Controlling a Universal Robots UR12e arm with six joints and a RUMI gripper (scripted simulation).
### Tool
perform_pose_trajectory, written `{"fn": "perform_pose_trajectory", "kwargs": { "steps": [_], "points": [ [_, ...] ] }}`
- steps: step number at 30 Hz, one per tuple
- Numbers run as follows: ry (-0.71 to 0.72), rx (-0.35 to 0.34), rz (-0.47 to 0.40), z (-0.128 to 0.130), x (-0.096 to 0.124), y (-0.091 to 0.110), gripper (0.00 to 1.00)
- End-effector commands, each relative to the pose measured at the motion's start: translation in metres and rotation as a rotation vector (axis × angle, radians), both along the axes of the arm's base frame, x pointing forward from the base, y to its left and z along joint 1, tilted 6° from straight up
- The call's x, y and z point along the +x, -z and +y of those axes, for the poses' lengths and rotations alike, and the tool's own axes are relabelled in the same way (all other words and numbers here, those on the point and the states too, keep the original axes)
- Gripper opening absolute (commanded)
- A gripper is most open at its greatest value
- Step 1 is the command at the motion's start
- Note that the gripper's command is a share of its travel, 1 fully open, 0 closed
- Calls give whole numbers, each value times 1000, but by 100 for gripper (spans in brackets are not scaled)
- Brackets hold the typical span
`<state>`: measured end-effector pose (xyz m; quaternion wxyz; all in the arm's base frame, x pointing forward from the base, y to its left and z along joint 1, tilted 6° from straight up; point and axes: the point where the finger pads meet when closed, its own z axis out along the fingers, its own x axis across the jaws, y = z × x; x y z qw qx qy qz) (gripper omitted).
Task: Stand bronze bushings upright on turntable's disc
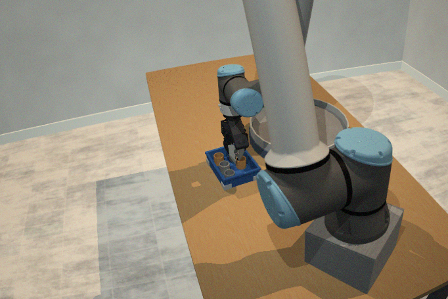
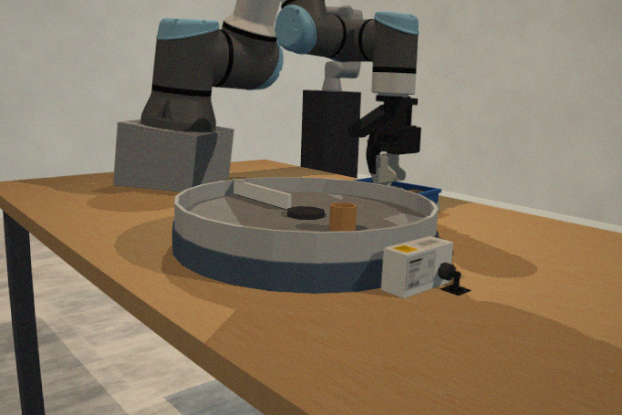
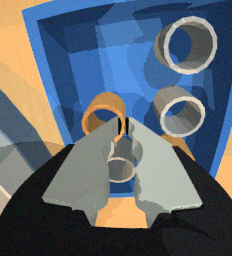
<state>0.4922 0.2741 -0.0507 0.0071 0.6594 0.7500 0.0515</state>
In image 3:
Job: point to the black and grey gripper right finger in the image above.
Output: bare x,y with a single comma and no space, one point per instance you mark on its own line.
168,180

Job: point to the grey metal bushing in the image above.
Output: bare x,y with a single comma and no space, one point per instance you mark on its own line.
203,41
185,122
120,171

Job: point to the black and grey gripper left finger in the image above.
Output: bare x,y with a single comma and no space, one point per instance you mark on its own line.
76,178

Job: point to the bronze bushing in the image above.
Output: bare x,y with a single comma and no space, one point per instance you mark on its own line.
177,141
105,100

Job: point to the blue crate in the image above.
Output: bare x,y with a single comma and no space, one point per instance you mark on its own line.
83,48

